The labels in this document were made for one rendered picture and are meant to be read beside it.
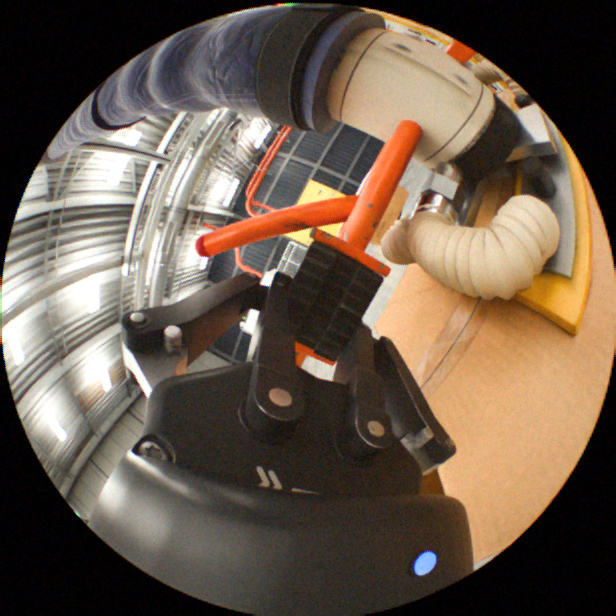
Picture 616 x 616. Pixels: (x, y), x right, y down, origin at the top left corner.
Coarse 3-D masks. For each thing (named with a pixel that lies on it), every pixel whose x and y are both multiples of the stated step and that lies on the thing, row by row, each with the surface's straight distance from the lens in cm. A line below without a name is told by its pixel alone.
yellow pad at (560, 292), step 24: (528, 168) 19; (552, 168) 22; (576, 168) 22; (528, 192) 21; (552, 192) 20; (576, 192) 20; (576, 216) 18; (576, 240) 17; (552, 264) 16; (576, 264) 16; (528, 288) 16; (552, 288) 16; (576, 288) 15; (552, 312) 15; (576, 312) 14
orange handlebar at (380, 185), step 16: (448, 48) 26; (464, 48) 25; (400, 128) 19; (416, 128) 20; (400, 144) 18; (416, 144) 19; (384, 160) 17; (400, 160) 17; (368, 176) 21; (384, 176) 16; (400, 176) 17; (368, 192) 16; (384, 192) 16; (368, 208) 15; (384, 208) 16; (352, 224) 15; (368, 224) 15; (352, 240) 15; (368, 240) 15
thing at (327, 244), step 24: (336, 240) 14; (312, 264) 13; (336, 264) 14; (360, 264) 14; (384, 264) 14; (288, 288) 13; (312, 288) 13; (336, 288) 14; (360, 288) 13; (288, 312) 14; (312, 312) 14; (336, 312) 14; (360, 312) 14; (312, 336) 15; (336, 336) 14; (336, 360) 16
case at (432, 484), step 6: (432, 474) 27; (438, 474) 28; (426, 480) 26; (432, 480) 27; (438, 480) 28; (426, 486) 26; (432, 486) 26; (438, 486) 27; (420, 492) 24; (426, 492) 25; (432, 492) 26; (438, 492) 27; (444, 492) 28
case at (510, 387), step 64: (512, 192) 27; (384, 320) 36; (448, 320) 23; (512, 320) 18; (448, 384) 20; (512, 384) 16; (576, 384) 15; (512, 448) 15; (576, 448) 15; (512, 512) 16
